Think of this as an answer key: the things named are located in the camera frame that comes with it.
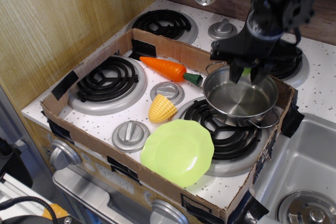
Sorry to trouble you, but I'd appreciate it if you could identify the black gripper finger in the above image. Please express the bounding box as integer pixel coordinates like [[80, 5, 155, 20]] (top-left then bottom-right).
[[229, 58, 245, 83], [250, 61, 274, 85]]

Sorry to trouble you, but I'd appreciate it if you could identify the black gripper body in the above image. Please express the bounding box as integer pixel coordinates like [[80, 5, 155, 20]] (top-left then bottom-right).
[[210, 24, 303, 68]]

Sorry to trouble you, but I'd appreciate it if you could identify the green toy broccoli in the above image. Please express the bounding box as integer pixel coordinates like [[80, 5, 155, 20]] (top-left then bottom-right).
[[242, 68, 251, 76]]

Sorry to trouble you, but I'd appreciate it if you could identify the stainless steel pan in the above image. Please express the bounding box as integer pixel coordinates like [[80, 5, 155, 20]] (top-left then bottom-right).
[[203, 62, 279, 129]]

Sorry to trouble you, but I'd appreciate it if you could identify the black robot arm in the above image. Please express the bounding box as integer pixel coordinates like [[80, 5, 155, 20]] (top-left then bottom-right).
[[211, 0, 314, 84]]

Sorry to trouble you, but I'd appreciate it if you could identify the silver back stove knob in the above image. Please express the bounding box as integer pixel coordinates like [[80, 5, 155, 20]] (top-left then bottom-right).
[[208, 18, 238, 40]]

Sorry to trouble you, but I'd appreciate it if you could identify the silver stove knob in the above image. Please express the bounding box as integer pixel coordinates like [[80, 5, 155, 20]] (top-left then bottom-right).
[[208, 18, 238, 40], [112, 120, 150, 153], [150, 81, 185, 105]]

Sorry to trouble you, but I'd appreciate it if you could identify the brown cardboard fence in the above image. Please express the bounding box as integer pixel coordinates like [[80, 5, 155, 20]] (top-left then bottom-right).
[[41, 29, 298, 223]]

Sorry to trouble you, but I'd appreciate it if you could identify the orange toy carrot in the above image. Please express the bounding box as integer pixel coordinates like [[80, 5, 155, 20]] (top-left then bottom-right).
[[140, 56, 203, 87]]

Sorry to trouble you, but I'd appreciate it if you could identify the silver centre stove knob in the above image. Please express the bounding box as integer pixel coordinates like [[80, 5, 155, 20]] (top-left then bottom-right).
[[150, 81, 185, 105]]

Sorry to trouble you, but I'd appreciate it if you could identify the front right black burner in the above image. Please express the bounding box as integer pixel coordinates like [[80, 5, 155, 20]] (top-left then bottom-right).
[[173, 97, 269, 177]]

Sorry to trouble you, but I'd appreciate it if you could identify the yellow toy corn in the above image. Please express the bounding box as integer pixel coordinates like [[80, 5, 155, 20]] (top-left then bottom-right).
[[148, 94, 177, 123]]

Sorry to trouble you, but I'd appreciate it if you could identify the green plastic plate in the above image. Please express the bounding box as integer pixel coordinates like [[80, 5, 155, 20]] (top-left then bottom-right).
[[140, 119, 214, 187]]

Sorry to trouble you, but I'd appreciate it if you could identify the silver sink basin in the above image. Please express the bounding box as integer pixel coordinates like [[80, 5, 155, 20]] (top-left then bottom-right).
[[253, 114, 335, 223]]

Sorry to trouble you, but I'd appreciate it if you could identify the front left black burner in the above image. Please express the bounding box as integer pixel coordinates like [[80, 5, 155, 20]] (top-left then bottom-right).
[[68, 56, 147, 116]]

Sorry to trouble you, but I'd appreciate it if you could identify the silver front stove knob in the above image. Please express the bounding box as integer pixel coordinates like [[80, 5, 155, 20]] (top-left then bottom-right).
[[112, 120, 150, 153]]

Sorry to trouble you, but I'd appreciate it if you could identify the silver sink drain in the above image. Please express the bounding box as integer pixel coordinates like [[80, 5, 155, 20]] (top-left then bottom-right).
[[276, 190, 335, 223]]

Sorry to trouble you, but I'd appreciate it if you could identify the right silver oven knob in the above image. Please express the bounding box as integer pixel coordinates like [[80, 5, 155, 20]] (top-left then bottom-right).
[[150, 199, 189, 224]]

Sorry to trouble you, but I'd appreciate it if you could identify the silver oven knob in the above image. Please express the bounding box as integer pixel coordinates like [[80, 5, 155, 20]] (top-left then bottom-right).
[[150, 199, 189, 224], [49, 139, 81, 170]]

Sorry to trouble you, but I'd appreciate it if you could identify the left silver oven knob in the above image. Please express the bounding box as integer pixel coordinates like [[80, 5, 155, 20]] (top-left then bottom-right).
[[49, 139, 81, 170]]

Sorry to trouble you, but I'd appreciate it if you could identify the orange object at bottom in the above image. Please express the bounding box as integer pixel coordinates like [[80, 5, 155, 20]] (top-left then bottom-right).
[[42, 204, 69, 220]]

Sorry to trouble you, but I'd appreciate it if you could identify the black device at left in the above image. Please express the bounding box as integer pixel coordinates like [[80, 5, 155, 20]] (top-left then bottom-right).
[[1, 138, 33, 188]]

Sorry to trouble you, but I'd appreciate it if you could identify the silver oven door handle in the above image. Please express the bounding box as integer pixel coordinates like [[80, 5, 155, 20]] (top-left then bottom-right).
[[53, 168, 150, 223]]

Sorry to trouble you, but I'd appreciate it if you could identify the black cable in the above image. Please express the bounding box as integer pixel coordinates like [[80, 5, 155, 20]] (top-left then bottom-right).
[[0, 196, 57, 224]]

